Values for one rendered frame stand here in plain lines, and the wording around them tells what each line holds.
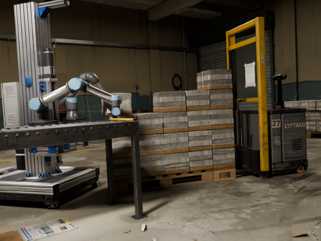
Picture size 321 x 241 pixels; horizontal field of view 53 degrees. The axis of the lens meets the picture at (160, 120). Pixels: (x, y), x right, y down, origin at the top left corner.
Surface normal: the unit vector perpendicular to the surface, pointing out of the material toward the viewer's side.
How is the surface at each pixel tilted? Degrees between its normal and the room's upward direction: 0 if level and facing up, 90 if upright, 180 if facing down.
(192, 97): 90
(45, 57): 90
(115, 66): 90
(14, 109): 90
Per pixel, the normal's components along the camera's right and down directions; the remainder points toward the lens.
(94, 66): 0.58, 0.01
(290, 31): -0.82, 0.07
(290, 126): 0.29, 0.04
